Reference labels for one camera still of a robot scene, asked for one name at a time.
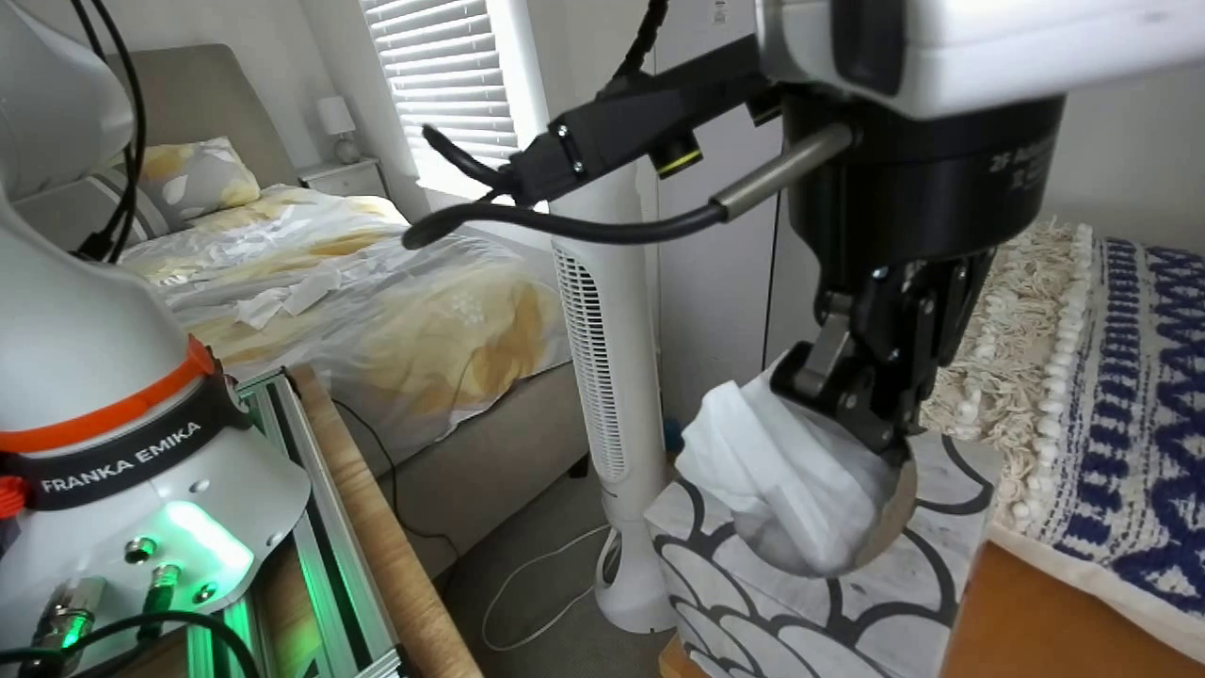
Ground scallop pattern napkin box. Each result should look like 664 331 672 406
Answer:
645 419 1008 678

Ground small white table lamp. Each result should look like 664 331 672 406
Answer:
314 90 365 166

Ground bed with yellow blanket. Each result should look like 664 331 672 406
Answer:
118 184 596 578

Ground white window sill frame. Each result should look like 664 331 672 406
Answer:
482 0 566 166

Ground white nightstand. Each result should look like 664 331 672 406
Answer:
299 155 389 202

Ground blue white woven pillow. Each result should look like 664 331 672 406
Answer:
918 215 1205 632

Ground thin black camera cable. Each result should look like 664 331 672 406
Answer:
400 116 857 251

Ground grey upholstered headboard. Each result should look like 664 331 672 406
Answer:
118 41 305 192

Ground yellow white bed pillow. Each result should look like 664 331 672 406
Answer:
133 130 267 217

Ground white window blinds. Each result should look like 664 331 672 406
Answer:
359 0 522 202

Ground white flat panel board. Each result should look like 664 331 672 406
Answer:
648 0 811 433

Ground white tissue napkin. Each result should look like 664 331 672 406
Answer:
673 371 904 577

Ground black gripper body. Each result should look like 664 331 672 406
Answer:
780 87 1068 331

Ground white tower fan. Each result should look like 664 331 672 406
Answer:
547 161 685 636

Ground white fan power cord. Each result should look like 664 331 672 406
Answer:
480 519 619 656

